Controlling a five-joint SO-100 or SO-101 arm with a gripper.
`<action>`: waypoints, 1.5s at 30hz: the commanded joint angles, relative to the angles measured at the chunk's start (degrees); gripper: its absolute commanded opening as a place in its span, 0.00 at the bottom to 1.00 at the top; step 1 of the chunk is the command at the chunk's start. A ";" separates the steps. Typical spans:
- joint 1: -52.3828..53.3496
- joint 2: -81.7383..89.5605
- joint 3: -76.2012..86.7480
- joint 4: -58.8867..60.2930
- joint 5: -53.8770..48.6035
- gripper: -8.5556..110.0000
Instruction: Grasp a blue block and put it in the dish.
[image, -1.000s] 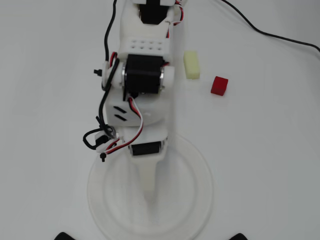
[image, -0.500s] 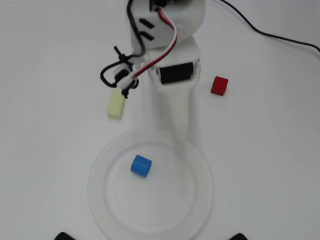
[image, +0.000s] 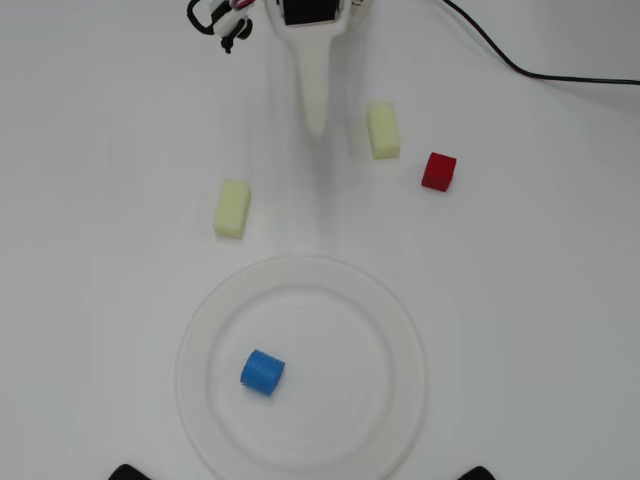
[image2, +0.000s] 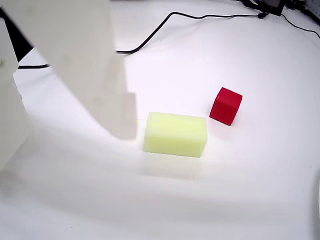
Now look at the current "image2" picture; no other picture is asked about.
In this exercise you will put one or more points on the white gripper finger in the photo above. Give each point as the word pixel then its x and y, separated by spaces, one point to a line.
pixel 82 62

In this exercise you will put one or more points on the yellow-green foam block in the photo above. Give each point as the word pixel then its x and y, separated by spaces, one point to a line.
pixel 175 135

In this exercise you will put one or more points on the red cube block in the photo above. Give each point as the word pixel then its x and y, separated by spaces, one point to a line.
pixel 226 106

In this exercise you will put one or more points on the black device box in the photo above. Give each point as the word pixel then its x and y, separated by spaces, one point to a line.
pixel 267 6

